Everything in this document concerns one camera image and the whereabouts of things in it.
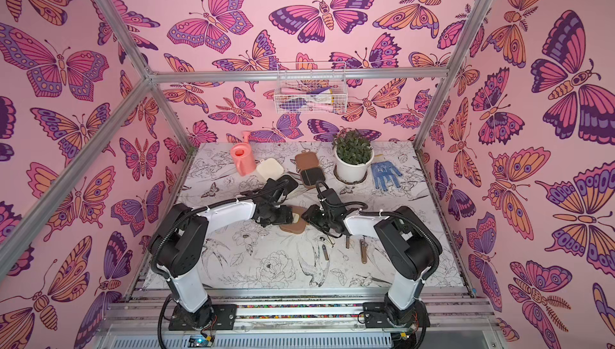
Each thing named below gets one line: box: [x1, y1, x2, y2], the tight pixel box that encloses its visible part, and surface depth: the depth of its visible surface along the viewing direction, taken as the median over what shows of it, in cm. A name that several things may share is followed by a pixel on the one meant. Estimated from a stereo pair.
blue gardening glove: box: [370, 160, 403, 192], surface depth 112 cm
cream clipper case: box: [256, 157, 285, 184], surface depth 112 cm
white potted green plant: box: [333, 125, 374, 184], surface depth 98 cm
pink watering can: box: [230, 130, 256, 177], surface depth 108 cm
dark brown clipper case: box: [294, 151, 326, 189], surface depth 114 cm
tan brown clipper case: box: [278, 205, 308, 235], surface depth 94 cm
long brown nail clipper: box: [359, 239, 369, 265], surface depth 89 cm
